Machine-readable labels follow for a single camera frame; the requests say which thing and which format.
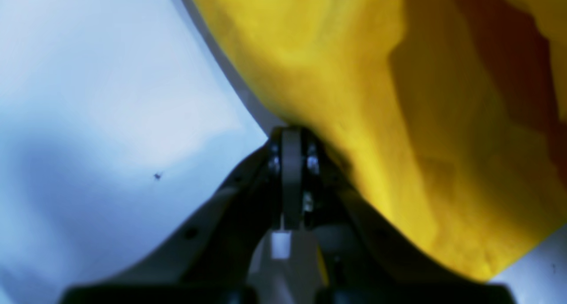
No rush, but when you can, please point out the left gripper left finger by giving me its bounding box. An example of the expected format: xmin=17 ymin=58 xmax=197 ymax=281
xmin=62 ymin=128 xmax=284 ymax=304

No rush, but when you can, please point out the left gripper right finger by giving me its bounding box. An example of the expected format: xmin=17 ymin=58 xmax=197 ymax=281
xmin=301 ymin=129 xmax=516 ymax=304

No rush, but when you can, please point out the yellow T-shirt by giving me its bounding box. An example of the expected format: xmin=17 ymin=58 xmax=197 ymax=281
xmin=193 ymin=0 xmax=566 ymax=281

